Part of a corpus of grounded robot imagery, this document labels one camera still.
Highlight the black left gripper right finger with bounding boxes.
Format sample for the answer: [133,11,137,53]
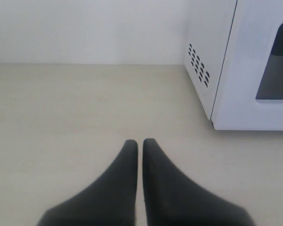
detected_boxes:
[142,138,254,226]

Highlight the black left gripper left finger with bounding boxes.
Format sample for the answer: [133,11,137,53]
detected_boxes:
[38,140,138,226]

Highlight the white microwave door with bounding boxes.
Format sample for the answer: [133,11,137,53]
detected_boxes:
[212,0,283,131]

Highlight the white microwave oven body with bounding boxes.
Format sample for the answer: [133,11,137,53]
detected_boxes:
[184,0,237,119]

